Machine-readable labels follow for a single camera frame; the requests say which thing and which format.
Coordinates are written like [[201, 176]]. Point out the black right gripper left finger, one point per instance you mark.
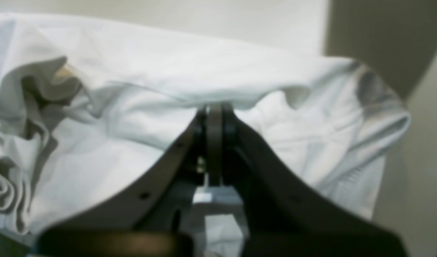
[[144, 219]]

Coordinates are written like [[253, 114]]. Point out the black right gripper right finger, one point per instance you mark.
[[286, 217]]

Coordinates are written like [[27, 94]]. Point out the white t-shirt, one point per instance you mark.
[[88, 106]]

